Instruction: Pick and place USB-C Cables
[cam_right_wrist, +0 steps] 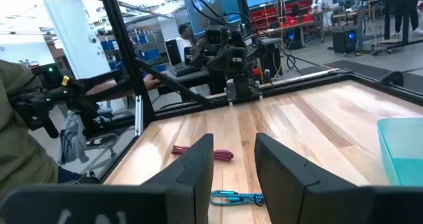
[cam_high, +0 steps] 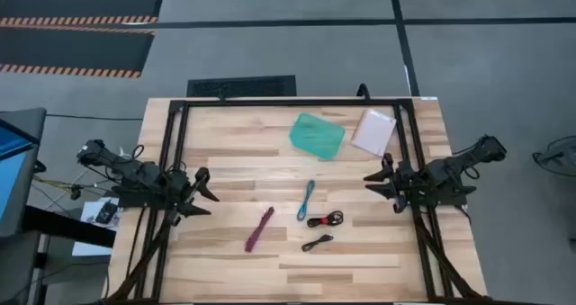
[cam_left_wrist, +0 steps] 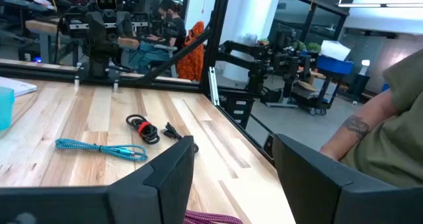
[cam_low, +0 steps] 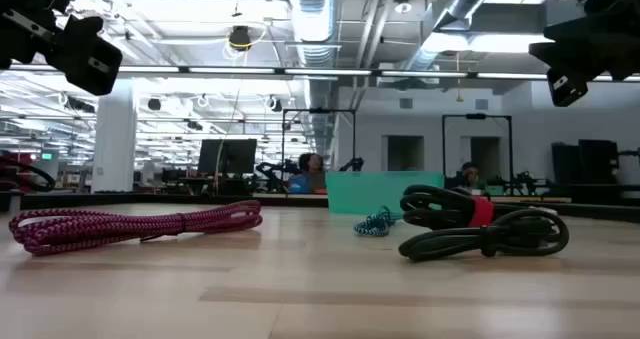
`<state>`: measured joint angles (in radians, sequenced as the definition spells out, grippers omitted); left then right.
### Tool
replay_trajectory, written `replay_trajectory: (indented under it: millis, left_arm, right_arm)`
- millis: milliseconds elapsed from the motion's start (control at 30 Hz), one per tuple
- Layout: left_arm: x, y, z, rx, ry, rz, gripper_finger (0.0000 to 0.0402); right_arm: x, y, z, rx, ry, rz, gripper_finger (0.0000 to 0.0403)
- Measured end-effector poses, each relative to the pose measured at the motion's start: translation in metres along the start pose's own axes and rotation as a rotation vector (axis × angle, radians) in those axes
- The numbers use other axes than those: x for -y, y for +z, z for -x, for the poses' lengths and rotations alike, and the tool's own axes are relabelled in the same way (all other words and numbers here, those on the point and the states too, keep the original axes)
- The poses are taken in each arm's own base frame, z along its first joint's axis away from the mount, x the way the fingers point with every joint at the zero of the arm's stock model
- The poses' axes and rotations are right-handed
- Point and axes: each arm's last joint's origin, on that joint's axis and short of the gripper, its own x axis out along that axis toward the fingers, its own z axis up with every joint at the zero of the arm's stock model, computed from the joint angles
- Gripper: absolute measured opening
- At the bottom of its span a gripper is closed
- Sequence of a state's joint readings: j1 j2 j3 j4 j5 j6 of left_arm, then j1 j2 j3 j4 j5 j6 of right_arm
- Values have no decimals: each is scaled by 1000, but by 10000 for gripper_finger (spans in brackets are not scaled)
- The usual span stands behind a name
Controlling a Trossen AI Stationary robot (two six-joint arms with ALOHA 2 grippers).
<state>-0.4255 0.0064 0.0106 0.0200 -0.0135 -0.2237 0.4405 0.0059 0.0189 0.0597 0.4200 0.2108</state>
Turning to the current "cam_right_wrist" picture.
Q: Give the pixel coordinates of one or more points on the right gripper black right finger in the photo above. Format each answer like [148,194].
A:
[297,191]

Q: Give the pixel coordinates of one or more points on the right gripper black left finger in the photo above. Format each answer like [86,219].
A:
[185,184]

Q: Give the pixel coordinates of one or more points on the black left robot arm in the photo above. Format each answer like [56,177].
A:
[228,59]

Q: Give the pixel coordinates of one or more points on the office chair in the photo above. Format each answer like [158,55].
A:
[105,141]

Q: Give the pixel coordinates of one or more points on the person's hand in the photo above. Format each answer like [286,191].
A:
[151,82]

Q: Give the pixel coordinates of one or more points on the teal plastic bin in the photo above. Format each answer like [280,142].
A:
[404,151]

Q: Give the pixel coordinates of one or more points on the black keyboard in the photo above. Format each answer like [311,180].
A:
[183,69]

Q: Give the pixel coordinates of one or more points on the grey cloth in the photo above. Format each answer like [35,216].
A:
[71,138]

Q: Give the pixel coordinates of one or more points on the black computer tower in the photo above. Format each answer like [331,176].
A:
[172,52]

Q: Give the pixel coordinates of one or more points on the shelf with blue bins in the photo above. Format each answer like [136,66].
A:
[150,53]

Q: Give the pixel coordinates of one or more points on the person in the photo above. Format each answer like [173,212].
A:
[20,151]
[182,45]
[400,16]

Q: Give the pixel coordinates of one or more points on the black floor mat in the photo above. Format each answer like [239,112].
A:
[363,68]

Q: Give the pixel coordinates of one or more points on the black computer with blue light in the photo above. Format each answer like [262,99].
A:
[345,39]

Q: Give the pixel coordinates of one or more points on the shelf with red bins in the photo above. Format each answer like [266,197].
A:
[274,14]

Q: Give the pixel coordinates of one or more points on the white panel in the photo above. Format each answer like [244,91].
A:
[76,35]

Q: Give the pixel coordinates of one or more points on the black standing desk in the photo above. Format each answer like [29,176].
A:
[386,16]

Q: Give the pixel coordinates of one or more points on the silver frame bracket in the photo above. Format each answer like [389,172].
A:
[138,115]

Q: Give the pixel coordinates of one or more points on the black aluminium table frame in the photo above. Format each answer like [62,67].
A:
[125,52]

